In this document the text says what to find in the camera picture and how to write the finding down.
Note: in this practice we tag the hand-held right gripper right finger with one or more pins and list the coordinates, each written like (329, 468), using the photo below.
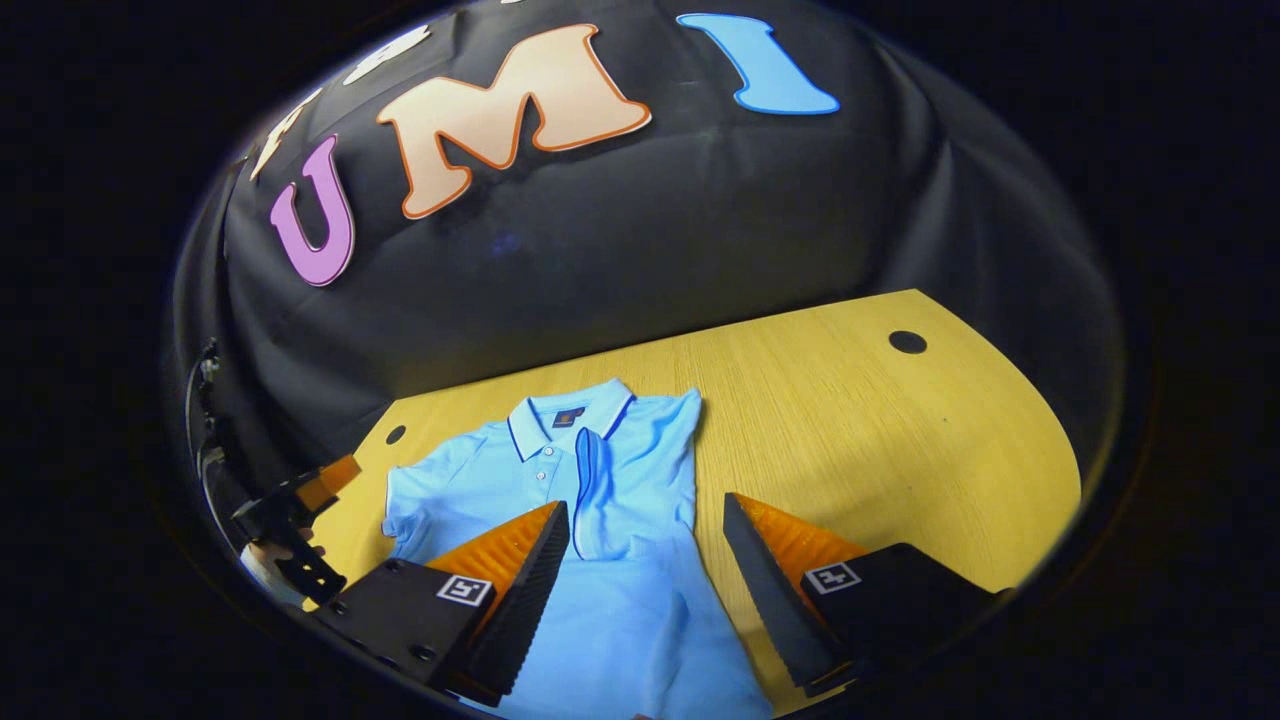
(775, 600)

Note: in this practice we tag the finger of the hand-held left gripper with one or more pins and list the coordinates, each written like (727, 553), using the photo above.
(310, 578)
(280, 510)

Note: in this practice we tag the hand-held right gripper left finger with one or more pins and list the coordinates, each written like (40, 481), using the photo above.
(520, 610)

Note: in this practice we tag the light blue T-shirt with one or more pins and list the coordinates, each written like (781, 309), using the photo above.
(640, 620)

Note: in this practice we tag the black backdrop cloth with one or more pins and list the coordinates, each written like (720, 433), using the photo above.
(650, 250)

